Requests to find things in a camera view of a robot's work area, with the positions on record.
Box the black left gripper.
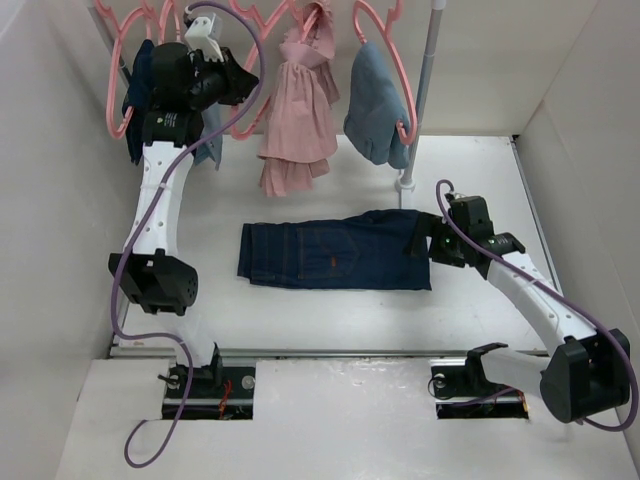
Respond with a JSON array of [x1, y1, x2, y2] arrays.
[[187, 47, 259, 112]]

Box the pink hanger holding dress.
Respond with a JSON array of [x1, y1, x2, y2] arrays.
[[299, 1, 326, 46]]

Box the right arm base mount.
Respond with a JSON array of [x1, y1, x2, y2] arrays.
[[428, 364, 529, 420]]

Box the grey right rack pole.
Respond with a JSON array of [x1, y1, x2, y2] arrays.
[[399, 0, 447, 189]]

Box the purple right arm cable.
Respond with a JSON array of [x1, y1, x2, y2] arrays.
[[434, 178, 632, 432]]

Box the dark blue denim trousers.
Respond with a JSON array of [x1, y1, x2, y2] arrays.
[[237, 209, 431, 291]]

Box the grey left rack pole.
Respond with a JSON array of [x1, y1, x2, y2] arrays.
[[87, 0, 131, 86]]

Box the hanging dark navy trousers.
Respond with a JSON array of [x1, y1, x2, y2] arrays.
[[121, 39, 155, 165]]

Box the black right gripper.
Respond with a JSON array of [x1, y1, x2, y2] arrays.
[[402, 212, 467, 268]]

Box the hanging pink dress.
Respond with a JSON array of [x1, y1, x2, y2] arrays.
[[258, 1, 340, 197]]

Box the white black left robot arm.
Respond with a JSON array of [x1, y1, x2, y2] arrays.
[[108, 42, 260, 397]]

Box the hanging light blue trousers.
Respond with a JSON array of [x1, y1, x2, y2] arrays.
[[192, 104, 225, 171]]

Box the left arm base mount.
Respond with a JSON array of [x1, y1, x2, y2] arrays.
[[158, 365, 256, 421]]

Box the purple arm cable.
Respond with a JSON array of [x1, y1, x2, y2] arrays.
[[109, 1, 266, 468], [434, 178, 632, 432]]

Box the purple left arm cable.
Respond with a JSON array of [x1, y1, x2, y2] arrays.
[[109, 1, 266, 468]]

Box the hanging blue grey trousers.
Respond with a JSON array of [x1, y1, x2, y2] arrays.
[[343, 42, 411, 170]]

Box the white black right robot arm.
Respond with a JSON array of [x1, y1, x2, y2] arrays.
[[406, 192, 639, 432]]

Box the grey rack pole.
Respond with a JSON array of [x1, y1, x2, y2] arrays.
[[87, 0, 131, 86], [399, 0, 447, 189]]

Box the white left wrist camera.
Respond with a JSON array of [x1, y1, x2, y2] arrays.
[[184, 13, 224, 62]]

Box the white right rack foot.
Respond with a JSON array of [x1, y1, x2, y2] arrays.
[[395, 169, 416, 210]]

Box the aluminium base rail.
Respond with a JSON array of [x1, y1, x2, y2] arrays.
[[109, 324, 551, 368]]

